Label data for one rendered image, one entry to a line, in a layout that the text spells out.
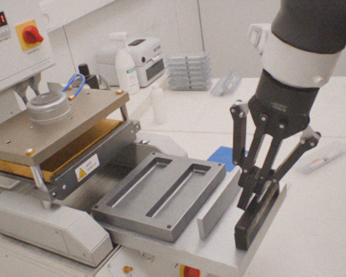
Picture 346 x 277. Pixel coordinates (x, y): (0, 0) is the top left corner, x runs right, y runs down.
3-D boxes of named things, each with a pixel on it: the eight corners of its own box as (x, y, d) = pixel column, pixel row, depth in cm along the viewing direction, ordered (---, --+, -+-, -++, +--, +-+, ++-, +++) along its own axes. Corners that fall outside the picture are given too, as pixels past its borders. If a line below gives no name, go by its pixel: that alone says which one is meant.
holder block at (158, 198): (93, 220, 74) (90, 208, 73) (154, 161, 89) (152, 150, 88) (173, 243, 66) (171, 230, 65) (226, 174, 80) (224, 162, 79)
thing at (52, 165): (-2, 175, 84) (-20, 133, 79) (73, 125, 100) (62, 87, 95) (60, 191, 75) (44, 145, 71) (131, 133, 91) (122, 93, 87)
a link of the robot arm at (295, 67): (336, 61, 45) (317, 103, 49) (355, 27, 55) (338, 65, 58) (231, 23, 49) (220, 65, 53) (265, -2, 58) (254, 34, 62)
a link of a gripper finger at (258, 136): (270, 117, 56) (260, 113, 56) (246, 178, 62) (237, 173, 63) (279, 105, 58) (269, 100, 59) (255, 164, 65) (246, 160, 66)
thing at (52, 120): (-37, 178, 85) (-64, 120, 79) (68, 112, 107) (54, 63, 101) (48, 202, 72) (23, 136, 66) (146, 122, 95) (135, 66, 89)
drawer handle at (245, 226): (234, 247, 63) (232, 226, 61) (268, 190, 74) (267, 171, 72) (247, 251, 62) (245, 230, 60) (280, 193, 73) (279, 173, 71)
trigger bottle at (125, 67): (117, 95, 176) (103, 35, 165) (127, 87, 182) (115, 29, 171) (134, 95, 172) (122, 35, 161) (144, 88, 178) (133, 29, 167)
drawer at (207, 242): (87, 237, 76) (76, 203, 73) (153, 172, 92) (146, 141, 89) (240, 287, 61) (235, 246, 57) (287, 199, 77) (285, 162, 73)
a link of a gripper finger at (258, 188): (264, 162, 63) (283, 171, 62) (255, 187, 66) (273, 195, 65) (261, 168, 62) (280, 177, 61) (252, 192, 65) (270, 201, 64)
